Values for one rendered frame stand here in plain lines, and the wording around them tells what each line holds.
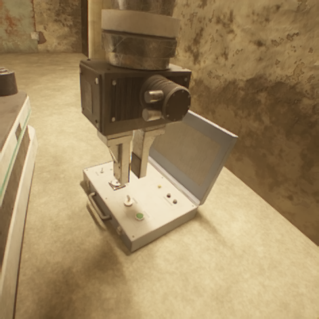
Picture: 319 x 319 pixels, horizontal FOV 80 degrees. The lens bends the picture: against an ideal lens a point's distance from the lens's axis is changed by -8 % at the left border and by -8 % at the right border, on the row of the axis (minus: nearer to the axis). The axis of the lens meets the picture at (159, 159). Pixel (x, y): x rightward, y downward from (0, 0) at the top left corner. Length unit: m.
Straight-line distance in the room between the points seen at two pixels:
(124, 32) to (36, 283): 0.62
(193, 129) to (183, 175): 0.18
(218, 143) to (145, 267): 0.44
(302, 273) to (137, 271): 0.52
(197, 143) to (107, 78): 0.46
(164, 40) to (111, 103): 0.15
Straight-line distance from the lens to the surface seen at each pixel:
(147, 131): 0.54
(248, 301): 0.69
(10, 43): 4.29
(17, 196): 0.62
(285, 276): 0.79
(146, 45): 0.42
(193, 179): 0.77
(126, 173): 0.58
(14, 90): 0.88
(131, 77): 0.42
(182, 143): 0.80
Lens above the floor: 0.57
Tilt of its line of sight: 33 degrees down
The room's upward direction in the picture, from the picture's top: 9 degrees clockwise
